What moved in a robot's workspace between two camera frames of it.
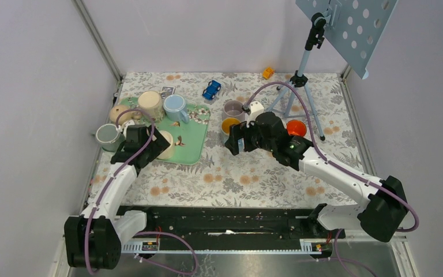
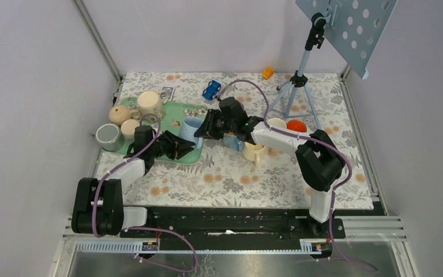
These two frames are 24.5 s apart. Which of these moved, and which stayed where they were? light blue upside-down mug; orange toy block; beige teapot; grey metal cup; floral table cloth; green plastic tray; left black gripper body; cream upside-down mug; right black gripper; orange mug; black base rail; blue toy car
Moved: right black gripper; left black gripper body; light blue upside-down mug; cream upside-down mug
Stayed: black base rail; orange mug; beige teapot; orange toy block; green plastic tray; blue toy car; grey metal cup; floral table cloth
